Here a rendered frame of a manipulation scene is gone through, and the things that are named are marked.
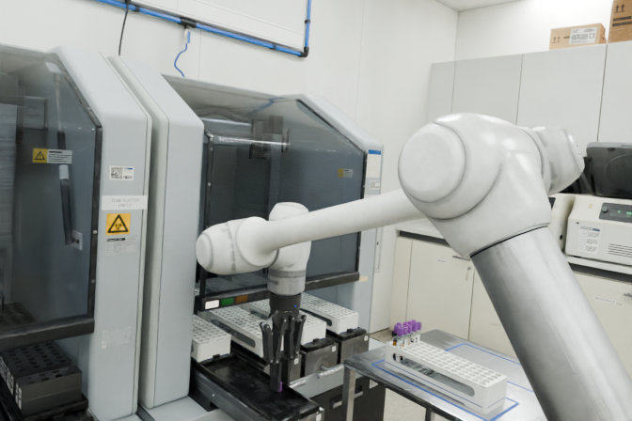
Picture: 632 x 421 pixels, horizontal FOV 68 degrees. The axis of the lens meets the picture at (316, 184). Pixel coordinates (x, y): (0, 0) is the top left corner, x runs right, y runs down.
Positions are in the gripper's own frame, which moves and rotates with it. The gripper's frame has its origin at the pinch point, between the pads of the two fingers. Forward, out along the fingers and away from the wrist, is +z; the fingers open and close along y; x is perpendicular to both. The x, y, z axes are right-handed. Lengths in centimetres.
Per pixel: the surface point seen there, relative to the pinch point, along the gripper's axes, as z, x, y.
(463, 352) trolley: 2, 18, -56
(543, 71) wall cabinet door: -120, -43, -254
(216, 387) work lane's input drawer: 4.2, -9.9, 11.3
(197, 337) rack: -2.0, -26.1, 7.7
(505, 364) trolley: 2, 29, -60
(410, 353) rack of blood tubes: -3.9, 17.2, -29.1
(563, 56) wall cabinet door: -129, -31, -254
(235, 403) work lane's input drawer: 4.6, -1.9, 11.3
